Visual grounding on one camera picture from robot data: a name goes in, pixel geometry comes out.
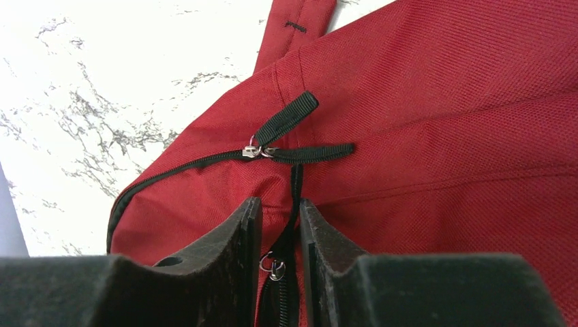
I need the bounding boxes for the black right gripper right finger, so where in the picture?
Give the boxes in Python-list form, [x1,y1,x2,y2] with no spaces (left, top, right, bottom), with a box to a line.
[300,200,565,326]

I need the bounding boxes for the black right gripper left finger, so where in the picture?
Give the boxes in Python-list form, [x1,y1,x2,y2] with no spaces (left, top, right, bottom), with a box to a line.
[1,198,262,326]

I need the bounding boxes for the red backpack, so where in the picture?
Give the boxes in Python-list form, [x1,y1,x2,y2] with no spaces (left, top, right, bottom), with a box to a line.
[107,1,577,326]

